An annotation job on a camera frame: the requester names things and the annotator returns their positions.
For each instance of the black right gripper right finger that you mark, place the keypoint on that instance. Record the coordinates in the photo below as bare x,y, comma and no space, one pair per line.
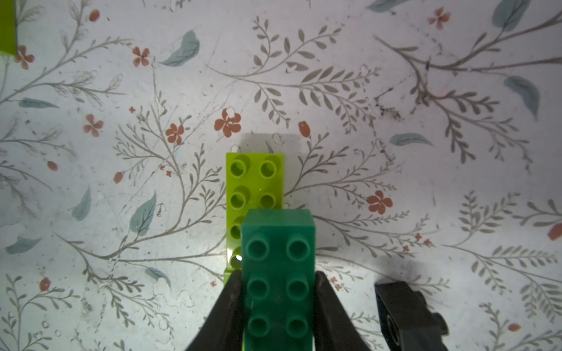
332,327

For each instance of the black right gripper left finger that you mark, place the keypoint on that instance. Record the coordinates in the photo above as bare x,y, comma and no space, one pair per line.
224,326

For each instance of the extra dark green lego brick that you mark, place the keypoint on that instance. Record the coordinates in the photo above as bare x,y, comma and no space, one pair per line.
278,276

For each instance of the long lime green lego brick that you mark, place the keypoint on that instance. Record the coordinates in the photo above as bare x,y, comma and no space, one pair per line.
8,34

